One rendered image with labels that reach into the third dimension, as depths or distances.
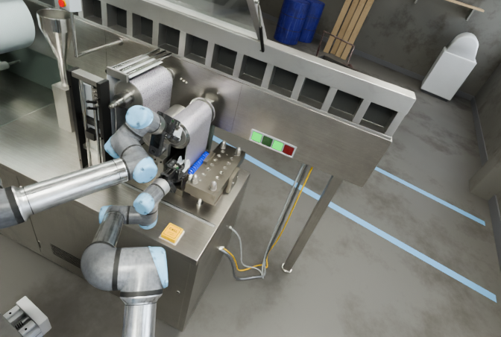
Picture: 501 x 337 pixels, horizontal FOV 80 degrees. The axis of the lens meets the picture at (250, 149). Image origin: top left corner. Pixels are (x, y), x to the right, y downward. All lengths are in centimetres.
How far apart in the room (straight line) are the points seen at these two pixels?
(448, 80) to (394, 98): 620
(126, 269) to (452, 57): 715
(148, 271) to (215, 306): 138
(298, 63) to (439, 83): 635
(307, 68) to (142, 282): 103
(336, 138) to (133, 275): 104
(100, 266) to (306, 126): 103
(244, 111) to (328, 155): 48
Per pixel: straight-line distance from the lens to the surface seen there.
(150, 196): 125
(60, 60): 181
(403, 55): 836
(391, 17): 828
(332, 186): 186
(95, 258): 99
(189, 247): 141
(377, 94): 141
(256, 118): 155
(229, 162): 163
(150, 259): 96
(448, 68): 754
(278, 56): 141
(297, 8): 727
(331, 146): 153
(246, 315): 232
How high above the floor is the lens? 207
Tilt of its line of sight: 36 degrees down
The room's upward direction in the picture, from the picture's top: 17 degrees clockwise
